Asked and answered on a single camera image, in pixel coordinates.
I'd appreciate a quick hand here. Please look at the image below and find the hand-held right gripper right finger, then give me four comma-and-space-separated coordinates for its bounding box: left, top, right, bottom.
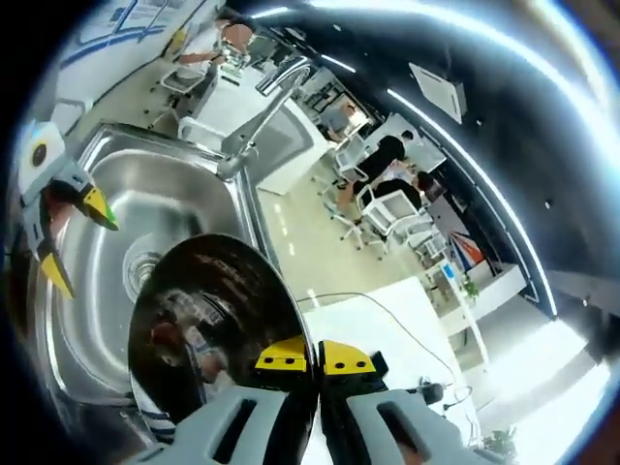
317, 340, 495, 465

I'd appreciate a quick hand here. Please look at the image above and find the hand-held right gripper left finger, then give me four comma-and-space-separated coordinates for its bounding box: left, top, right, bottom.
130, 337, 311, 465

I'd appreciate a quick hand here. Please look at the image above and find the stainless steel sink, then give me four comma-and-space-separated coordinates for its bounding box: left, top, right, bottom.
46, 122, 275, 440

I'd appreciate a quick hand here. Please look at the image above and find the stainless steel bowl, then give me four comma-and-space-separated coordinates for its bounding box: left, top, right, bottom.
127, 233, 317, 430

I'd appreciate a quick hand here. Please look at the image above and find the round sink drain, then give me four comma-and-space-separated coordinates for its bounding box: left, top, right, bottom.
122, 241, 162, 297

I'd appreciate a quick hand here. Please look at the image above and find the chrome sink faucet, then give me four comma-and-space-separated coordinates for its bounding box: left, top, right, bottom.
216, 54, 312, 181

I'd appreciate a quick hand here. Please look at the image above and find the blue white striped cloth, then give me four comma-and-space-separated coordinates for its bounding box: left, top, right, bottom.
129, 390, 176, 445

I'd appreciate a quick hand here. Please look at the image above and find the white desk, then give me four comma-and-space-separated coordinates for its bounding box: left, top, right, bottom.
294, 277, 488, 406

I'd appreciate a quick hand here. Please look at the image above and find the white office chair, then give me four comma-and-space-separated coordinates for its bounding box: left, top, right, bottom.
161, 64, 205, 94
332, 134, 370, 176
359, 187, 423, 236

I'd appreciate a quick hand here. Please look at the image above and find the long ceiling light strip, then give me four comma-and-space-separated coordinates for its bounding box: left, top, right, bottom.
386, 88, 558, 319
309, 0, 619, 340

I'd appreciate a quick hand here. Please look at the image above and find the white ceiling air conditioner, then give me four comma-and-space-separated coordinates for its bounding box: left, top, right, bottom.
408, 61, 467, 123

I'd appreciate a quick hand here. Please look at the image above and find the blue white wall poster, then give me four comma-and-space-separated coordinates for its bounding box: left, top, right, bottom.
60, 0, 198, 67

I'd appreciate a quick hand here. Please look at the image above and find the red blue wall panel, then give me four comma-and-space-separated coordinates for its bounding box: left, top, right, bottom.
449, 231, 486, 268

